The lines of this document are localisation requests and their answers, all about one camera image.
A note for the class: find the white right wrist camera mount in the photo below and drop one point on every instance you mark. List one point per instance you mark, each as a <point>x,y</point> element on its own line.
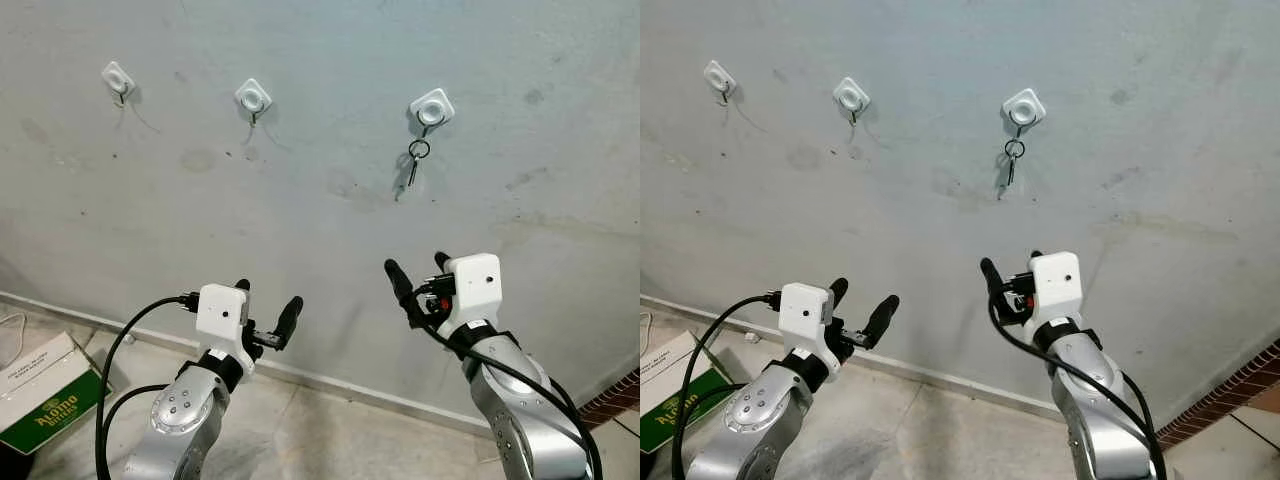
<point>475,285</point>
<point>1058,285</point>

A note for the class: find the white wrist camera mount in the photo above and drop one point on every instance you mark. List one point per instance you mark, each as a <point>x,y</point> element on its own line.
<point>475,285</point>
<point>1058,285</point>
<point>220,312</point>
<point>805,310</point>

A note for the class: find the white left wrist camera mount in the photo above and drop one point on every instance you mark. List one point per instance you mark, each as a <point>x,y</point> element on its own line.
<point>220,312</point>
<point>805,310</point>

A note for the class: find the green and white cardboard box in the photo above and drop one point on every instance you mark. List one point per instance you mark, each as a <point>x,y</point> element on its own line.
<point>680,400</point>
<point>50,400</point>

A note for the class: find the white adhesive wall hook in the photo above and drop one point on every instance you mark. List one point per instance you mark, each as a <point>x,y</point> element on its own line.
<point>432,106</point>
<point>253,97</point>
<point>851,96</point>
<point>718,77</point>
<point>1024,106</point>
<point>117,78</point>

